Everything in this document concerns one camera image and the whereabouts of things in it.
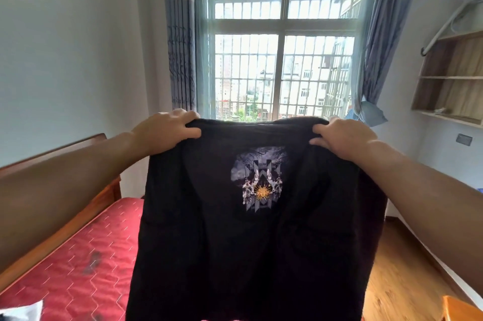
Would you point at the person's right hand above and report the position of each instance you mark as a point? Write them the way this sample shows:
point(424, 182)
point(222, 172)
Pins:
point(347, 139)

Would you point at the small grey wall outlet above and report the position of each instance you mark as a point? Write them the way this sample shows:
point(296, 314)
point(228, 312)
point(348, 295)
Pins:
point(464, 139)

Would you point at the white air conditioner pipe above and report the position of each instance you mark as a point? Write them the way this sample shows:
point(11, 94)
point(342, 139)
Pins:
point(446, 27)

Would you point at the orange wooden chair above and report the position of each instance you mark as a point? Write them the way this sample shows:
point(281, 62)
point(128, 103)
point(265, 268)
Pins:
point(462, 311)

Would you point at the person's right forearm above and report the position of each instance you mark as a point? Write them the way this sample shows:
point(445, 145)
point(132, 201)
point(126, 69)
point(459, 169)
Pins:
point(434, 211)

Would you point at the person's left hand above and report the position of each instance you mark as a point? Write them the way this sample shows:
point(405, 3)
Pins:
point(162, 132)

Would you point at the wooden wall shelf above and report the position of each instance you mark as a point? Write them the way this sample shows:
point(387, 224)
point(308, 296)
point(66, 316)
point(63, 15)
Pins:
point(453, 60)

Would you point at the black graphic t-shirt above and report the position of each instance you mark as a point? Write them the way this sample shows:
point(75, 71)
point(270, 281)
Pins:
point(207, 237)

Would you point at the person's left forearm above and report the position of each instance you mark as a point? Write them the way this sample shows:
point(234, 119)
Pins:
point(56, 200)

